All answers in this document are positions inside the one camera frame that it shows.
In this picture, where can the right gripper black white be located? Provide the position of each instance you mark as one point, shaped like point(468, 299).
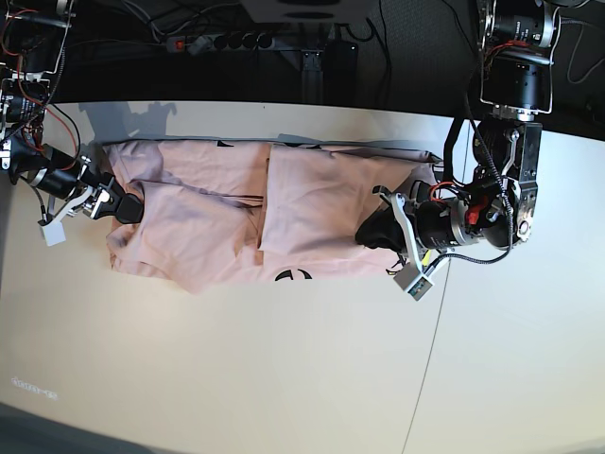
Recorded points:
point(67, 179)

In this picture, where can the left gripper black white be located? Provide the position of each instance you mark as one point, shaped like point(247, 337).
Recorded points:
point(421, 217)

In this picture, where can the pink T-shirt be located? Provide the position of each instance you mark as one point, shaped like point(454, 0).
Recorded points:
point(253, 211)

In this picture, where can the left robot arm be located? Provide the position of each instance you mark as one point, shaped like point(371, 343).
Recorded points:
point(487, 187)

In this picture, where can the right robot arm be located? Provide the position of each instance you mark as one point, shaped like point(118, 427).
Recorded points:
point(40, 144)

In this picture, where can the black aluminium table leg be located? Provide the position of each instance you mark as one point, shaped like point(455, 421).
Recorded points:
point(312, 77)

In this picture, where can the white power strip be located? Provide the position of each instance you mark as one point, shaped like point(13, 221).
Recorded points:
point(205, 43)

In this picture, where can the grey box with oval hole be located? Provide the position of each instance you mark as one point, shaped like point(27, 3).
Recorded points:
point(308, 11)

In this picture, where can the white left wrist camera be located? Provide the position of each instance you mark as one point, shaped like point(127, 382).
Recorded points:
point(413, 282)

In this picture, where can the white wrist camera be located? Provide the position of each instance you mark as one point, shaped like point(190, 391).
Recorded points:
point(53, 233)
point(413, 282)

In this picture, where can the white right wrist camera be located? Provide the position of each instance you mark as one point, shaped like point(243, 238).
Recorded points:
point(53, 233)

